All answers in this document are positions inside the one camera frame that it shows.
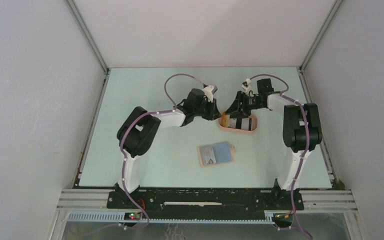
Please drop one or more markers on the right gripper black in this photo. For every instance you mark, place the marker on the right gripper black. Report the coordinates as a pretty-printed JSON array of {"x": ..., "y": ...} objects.
[{"x": 236, "y": 111}]

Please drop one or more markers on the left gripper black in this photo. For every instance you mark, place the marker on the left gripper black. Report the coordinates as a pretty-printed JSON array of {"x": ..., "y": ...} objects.
[{"x": 214, "y": 113}]

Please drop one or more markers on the pink oval card tray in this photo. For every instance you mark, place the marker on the pink oval card tray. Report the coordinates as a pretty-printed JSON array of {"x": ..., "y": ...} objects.
[{"x": 255, "y": 120}]

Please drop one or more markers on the silver white VIP card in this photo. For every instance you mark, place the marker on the silver white VIP card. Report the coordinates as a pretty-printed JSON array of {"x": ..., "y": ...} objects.
[{"x": 207, "y": 155}]

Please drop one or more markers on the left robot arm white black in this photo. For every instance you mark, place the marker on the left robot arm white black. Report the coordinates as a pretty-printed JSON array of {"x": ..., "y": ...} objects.
[{"x": 139, "y": 130}]

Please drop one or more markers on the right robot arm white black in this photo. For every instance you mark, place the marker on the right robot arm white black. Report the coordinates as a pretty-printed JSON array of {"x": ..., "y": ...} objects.
[{"x": 301, "y": 129}]

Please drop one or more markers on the black card in tray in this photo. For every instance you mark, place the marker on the black card in tray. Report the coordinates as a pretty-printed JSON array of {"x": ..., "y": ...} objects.
[{"x": 244, "y": 124}]

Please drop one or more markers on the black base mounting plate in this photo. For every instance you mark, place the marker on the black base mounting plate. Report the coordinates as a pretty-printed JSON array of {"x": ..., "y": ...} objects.
[{"x": 204, "y": 204}]

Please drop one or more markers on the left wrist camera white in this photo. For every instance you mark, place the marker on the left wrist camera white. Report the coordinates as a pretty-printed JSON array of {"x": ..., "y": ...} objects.
[{"x": 209, "y": 91}]

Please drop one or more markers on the aluminium frame rail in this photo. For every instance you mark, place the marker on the aluminium frame rail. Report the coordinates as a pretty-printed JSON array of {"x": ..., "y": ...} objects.
[{"x": 81, "y": 23}]

